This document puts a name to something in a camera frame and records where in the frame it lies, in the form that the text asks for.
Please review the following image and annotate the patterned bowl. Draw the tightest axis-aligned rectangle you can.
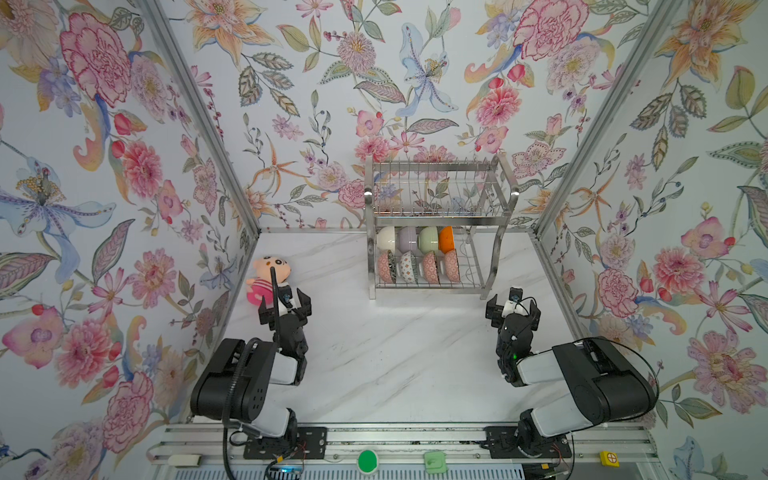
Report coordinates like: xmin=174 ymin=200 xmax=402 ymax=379
xmin=377 ymin=250 xmax=397 ymax=285
xmin=421 ymin=251 xmax=440 ymax=285
xmin=443 ymin=249 xmax=461 ymax=284
xmin=398 ymin=252 xmax=418 ymax=285

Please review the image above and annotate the orange white bowl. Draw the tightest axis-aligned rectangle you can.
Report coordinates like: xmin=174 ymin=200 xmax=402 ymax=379
xmin=438 ymin=226 xmax=455 ymax=254

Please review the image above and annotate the patterned bowl front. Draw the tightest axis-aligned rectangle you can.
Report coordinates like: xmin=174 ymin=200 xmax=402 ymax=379
xmin=377 ymin=250 xmax=397 ymax=285

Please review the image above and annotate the green bowl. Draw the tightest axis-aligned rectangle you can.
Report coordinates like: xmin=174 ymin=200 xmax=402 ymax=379
xmin=417 ymin=226 xmax=440 ymax=255

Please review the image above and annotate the cream bowl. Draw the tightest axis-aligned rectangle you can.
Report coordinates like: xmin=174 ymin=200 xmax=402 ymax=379
xmin=376 ymin=225 xmax=397 ymax=254

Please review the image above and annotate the purple bowl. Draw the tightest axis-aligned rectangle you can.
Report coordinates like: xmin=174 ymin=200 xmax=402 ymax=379
xmin=397 ymin=226 xmax=420 ymax=255

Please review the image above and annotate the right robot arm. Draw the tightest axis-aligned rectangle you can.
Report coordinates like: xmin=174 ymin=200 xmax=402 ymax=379
xmin=485 ymin=288 xmax=658 ymax=443

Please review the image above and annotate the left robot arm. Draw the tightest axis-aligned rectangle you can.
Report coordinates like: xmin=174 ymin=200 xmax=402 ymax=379
xmin=190 ymin=285 xmax=312 ymax=438

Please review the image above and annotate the stainless steel dish rack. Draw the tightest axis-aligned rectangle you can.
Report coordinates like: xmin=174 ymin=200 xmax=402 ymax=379
xmin=363 ymin=154 xmax=520 ymax=299

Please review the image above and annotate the pink plush doll toy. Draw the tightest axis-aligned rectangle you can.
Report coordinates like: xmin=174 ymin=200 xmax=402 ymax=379
xmin=246 ymin=256 xmax=292 ymax=307

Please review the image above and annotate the green round button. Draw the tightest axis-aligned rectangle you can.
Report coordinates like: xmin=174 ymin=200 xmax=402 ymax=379
xmin=356 ymin=449 xmax=379 ymax=475

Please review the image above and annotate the light green square button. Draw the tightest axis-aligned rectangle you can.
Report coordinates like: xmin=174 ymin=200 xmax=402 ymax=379
xmin=423 ymin=451 xmax=448 ymax=475

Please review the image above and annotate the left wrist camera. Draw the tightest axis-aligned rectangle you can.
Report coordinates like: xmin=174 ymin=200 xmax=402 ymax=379
xmin=273 ymin=285 xmax=294 ymax=309

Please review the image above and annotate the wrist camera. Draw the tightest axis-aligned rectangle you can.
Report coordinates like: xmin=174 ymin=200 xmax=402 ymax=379
xmin=273 ymin=285 xmax=294 ymax=309
xmin=502 ymin=287 xmax=529 ymax=318

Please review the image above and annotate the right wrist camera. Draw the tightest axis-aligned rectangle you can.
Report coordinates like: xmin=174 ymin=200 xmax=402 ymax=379
xmin=502 ymin=287 xmax=529 ymax=318

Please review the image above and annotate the yellow emergency switch box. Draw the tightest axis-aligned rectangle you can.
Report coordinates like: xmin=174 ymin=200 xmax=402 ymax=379
xmin=599 ymin=450 xmax=620 ymax=468

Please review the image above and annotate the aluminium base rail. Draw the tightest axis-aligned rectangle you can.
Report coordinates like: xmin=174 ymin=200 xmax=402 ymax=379
xmin=148 ymin=422 xmax=668 ymax=479

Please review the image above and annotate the white plug on rail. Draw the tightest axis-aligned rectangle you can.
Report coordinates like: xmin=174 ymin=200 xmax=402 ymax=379
xmin=167 ymin=454 xmax=202 ymax=468

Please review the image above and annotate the aluminium left corner post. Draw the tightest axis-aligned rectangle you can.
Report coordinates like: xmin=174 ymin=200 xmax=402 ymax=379
xmin=138 ymin=0 xmax=261 ymax=240

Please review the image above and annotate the aluminium corner post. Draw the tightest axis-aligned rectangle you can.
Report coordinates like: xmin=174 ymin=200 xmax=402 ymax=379
xmin=138 ymin=0 xmax=261 ymax=240
xmin=530 ymin=0 xmax=683 ymax=240

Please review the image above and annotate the aluminium right corner post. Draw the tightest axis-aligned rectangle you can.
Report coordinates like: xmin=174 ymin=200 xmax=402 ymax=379
xmin=530 ymin=0 xmax=683 ymax=240

